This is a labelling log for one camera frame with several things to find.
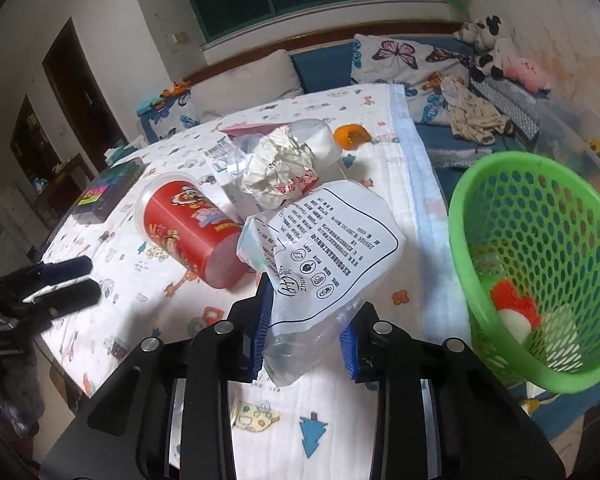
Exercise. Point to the blue bed sheet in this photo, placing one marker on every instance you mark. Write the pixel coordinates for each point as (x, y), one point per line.
(325, 65)

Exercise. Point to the white cartoon printed blanket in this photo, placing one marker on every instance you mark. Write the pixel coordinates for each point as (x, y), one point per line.
(130, 320)

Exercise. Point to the printed clear plastic bag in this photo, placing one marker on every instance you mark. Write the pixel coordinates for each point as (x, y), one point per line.
(330, 240)

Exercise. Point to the large butterfly print pillow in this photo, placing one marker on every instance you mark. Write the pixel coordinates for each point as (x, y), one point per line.
(395, 65)

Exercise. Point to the grey striped cloth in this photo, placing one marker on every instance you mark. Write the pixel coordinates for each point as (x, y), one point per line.
(510, 100)
(455, 157)

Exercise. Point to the red printed snack cup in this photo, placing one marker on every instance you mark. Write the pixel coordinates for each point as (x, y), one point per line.
(190, 225)

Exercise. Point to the red and white wrapper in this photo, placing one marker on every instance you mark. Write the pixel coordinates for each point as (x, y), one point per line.
(515, 302)

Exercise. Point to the clear plastic storage box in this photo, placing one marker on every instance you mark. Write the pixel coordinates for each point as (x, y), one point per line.
(570, 130)

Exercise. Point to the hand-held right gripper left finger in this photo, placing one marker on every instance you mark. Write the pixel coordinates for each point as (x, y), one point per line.
(257, 330)

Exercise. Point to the beige patterned garment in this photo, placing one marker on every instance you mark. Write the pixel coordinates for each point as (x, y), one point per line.
(475, 110)

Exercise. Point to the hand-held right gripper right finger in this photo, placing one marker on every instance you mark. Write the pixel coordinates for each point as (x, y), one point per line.
(350, 355)

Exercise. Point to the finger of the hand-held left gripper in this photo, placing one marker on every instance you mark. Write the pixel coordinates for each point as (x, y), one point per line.
(67, 267)
(70, 299)

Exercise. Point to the dark wooden shelf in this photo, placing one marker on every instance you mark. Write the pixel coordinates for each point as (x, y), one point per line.
(30, 140)

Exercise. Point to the pink plush toy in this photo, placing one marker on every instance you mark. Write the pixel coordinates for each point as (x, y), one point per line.
(530, 72)

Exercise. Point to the black and white plush cow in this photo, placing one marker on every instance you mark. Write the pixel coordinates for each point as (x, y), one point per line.
(487, 45)

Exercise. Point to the clear plastic bottle with label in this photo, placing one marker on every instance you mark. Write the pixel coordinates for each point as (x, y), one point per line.
(220, 152)

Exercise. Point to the plain white pillow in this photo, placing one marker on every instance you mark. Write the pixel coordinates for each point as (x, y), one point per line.
(250, 85)

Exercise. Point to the orange peel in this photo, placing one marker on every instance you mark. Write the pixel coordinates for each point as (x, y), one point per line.
(350, 136)

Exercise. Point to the small butterfly print pillow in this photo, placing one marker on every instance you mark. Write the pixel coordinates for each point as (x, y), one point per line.
(172, 120)

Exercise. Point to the orange plush toy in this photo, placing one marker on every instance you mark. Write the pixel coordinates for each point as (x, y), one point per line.
(175, 90)

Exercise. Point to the dark wooden door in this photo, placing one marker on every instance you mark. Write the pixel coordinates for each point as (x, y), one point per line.
(80, 90)

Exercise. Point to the black box with colourful print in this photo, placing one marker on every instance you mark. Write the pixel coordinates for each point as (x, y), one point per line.
(110, 187)

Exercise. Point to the white paper ball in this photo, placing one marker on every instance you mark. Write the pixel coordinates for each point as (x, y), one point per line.
(280, 165)

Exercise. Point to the teal tissue box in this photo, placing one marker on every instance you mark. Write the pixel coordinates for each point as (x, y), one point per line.
(127, 152)

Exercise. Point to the green plastic mesh basket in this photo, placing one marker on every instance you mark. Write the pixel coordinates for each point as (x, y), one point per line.
(530, 210)

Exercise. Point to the pink plastic wrapper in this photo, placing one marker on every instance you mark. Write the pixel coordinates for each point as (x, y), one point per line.
(242, 129)

